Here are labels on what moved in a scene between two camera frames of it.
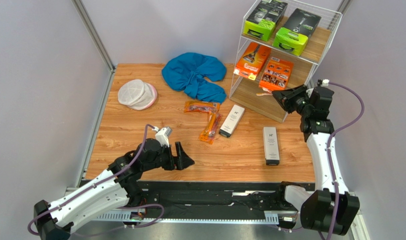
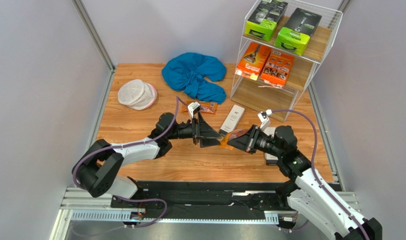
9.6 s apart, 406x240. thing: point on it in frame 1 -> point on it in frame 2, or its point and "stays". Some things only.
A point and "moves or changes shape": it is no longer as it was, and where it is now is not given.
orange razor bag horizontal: x=190 y=106 stays
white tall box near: x=231 y=121 stays
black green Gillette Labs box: x=293 y=37 stays
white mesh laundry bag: x=137 y=94 stays
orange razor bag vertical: x=208 y=134 -> x=230 y=135
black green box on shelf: x=261 y=21 stays
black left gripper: x=183 y=160 -> x=201 y=130
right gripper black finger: x=286 y=97 -> x=244 y=141
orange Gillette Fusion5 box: x=251 y=64 stays
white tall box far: x=271 y=145 stays
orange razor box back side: x=276 y=75 moves or changes shape
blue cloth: x=187 y=72 stays
